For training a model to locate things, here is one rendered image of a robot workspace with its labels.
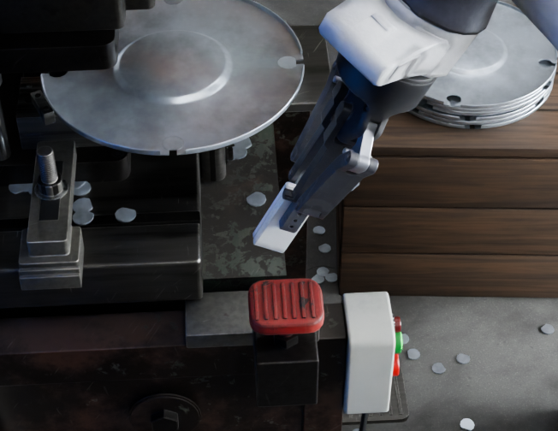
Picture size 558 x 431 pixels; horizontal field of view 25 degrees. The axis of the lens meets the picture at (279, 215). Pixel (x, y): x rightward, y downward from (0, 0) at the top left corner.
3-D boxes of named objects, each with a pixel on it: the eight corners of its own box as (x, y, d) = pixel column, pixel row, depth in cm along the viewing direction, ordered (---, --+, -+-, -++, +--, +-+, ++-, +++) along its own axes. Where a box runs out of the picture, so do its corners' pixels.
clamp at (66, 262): (89, 173, 137) (79, 101, 129) (81, 287, 125) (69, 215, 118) (34, 175, 137) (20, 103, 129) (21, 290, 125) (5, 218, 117)
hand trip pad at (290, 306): (318, 325, 124) (320, 274, 119) (323, 374, 120) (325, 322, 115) (248, 328, 124) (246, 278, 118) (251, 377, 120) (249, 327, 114)
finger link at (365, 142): (390, 94, 98) (399, 137, 94) (359, 140, 101) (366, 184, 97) (364, 85, 97) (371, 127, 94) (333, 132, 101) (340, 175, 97)
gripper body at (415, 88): (449, 96, 94) (389, 178, 100) (434, 28, 100) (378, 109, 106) (362, 64, 92) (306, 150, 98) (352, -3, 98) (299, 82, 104)
